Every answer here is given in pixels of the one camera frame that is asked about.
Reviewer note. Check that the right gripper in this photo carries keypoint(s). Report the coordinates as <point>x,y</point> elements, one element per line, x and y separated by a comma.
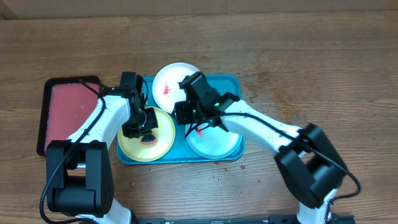
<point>187,111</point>

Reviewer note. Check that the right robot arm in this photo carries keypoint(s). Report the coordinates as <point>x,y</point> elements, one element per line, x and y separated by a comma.
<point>309,164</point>

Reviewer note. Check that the teal plastic serving tray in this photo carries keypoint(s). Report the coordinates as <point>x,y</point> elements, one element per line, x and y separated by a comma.
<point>180,151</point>

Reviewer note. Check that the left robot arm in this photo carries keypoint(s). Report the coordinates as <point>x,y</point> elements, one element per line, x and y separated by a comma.
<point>79,176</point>

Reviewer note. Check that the white plate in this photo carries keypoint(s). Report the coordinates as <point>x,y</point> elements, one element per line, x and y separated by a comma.
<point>165,88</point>

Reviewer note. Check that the light blue plate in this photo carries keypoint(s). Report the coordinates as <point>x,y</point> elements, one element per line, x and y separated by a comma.
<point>213,143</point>

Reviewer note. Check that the yellow-green plate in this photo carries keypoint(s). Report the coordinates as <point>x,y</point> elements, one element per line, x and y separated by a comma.
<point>165,134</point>

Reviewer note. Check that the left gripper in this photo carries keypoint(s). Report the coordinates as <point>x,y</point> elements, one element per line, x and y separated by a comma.
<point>152,123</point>

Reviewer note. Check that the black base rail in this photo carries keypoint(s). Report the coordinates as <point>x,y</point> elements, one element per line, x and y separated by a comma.
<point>273,219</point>

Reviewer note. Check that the black tray with red water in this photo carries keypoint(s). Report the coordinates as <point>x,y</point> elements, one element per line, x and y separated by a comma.
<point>66,105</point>

